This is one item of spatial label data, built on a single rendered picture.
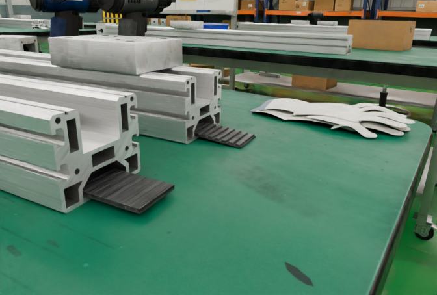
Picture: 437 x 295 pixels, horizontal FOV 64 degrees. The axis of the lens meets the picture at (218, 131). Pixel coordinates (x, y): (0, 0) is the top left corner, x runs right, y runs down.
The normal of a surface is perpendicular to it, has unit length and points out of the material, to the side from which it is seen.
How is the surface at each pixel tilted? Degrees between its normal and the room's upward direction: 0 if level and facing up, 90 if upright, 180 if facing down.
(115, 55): 90
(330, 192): 0
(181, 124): 90
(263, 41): 90
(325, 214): 0
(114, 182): 0
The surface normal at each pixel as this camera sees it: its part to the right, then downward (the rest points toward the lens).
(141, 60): 0.89, 0.16
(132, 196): 0.02, -0.95
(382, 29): -0.64, 0.18
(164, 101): -0.45, 0.27
